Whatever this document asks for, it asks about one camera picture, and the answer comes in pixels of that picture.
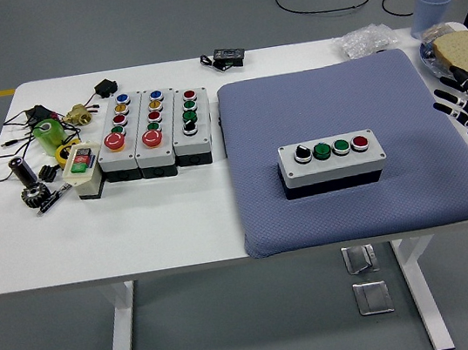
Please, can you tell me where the grey four-control button box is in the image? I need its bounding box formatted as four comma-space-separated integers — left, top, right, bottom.
273, 125, 391, 203
165, 84, 219, 170

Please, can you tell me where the five-button box red mushroom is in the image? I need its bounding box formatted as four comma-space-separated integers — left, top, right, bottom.
126, 86, 187, 182

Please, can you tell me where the five-button box yellow-ringed mushroom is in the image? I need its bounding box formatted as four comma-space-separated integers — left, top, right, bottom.
89, 90, 155, 185

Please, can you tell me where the clear bag with bread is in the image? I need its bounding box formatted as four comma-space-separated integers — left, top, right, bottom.
416, 18, 468, 88

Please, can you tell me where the clear crinkled plastic bag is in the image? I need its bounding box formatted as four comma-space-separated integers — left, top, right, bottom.
329, 21, 402, 63

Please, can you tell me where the white table leg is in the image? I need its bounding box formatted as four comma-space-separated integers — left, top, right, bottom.
92, 279, 146, 350
390, 232, 457, 350

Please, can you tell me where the open metal floor socket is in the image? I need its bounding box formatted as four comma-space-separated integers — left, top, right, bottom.
340, 243, 382, 277

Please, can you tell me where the blue-grey quilted mat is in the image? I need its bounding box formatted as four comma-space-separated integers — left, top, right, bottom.
213, 37, 468, 262

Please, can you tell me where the closed metal floor socket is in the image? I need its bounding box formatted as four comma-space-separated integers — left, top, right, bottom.
351, 278, 396, 319

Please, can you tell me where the black digital meter module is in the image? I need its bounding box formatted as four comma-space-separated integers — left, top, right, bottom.
211, 44, 248, 72

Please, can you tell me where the black servo motor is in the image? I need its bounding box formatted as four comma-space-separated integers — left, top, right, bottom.
92, 77, 121, 100

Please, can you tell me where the brass valve fitting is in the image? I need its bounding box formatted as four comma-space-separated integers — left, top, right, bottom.
63, 101, 95, 129

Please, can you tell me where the yellow tape roll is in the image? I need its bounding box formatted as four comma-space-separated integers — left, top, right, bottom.
54, 139, 86, 170

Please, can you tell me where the green translucent tape roll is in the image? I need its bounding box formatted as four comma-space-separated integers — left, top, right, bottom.
31, 116, 71, 158

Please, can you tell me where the black metal rod tool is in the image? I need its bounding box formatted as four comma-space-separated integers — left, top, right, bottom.
32, 181, 78, 218

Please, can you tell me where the small black finned heatsink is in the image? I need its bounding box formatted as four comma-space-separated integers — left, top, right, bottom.
37, 163, 61, 184

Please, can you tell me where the black power adapter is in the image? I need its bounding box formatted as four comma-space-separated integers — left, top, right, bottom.
24, 103, 58, 126

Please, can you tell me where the black steel gear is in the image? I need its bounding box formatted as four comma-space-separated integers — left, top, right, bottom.
19, 180, 53, 211

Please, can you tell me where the black metal cylinder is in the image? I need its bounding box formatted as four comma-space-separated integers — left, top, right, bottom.
8, 154, 39, 191

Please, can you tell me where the black meter cable plug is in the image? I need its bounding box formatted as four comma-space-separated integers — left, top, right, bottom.
199, 51, 228, 76

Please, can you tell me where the cream switch box green red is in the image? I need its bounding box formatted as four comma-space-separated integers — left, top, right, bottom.
57, 138, 111, 205

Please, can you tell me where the thin black cable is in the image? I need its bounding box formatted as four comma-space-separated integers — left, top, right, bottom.
0, 102, 84, 181

